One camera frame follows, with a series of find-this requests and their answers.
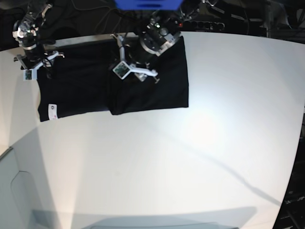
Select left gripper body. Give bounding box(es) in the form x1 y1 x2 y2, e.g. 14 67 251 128
110 33 160 83

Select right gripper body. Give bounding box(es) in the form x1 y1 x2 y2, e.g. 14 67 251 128
13 46 65 71

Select black T-shirt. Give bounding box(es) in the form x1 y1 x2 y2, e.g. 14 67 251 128
37 39 189 122

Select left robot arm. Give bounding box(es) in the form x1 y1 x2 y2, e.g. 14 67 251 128
111 10 181 83

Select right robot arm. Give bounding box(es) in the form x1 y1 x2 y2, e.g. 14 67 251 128
12 0 65 80

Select blue plastic box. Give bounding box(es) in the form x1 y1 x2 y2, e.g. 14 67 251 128
114 0 183 10

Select black power strip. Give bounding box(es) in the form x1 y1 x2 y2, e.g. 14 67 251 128
179 20 225 31

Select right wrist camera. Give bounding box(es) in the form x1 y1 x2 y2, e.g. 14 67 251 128
23 69 37 81

